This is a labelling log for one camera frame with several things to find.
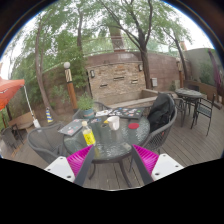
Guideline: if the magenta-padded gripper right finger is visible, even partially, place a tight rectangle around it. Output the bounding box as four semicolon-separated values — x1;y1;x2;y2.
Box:
129;144;185;186

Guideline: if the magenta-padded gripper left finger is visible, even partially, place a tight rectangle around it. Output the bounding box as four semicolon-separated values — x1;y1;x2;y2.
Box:
44;144;96;187

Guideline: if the clear bottle with yellow label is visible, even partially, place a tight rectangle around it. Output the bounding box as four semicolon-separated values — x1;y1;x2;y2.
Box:
81;120;97;147

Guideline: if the grey laptop with stickers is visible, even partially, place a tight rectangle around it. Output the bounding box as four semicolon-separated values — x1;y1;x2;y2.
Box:
58;118;89;137

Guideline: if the white mug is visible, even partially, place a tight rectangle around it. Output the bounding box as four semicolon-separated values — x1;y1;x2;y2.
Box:
106;115;121;132

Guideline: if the black backpack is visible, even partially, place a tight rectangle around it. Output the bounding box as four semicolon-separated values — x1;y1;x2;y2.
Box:
147;92;176;134

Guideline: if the black laptop with stickers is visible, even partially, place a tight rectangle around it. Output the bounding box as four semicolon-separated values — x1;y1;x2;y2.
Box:
108;106;146;120

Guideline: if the potted plant in teal pot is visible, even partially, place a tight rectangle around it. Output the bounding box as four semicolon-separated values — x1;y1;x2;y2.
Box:
77;93;96;120

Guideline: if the yellow and blue striped cone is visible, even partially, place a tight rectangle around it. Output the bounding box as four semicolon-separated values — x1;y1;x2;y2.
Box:
44;106;54;124

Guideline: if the black metal patio chair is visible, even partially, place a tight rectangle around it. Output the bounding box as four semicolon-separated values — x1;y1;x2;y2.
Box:
190;93;217;137
172;96;188;128

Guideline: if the wooden bench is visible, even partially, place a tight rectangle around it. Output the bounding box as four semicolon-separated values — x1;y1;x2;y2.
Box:
8;110;34;131

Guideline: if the round dark patio table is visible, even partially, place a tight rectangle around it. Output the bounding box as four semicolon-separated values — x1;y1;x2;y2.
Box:
174;87;204;115

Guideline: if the green leafy tree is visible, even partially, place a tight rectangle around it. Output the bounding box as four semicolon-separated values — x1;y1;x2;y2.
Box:
13;13;68;119
96;0;174;90
163;19;194;81
53;3;101;91

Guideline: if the orange parasol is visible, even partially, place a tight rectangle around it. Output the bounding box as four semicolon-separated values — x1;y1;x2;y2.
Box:
0;76;42;129

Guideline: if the wooden lamp post with globe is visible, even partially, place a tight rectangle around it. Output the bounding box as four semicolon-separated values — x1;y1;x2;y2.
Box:
63;61;79;113

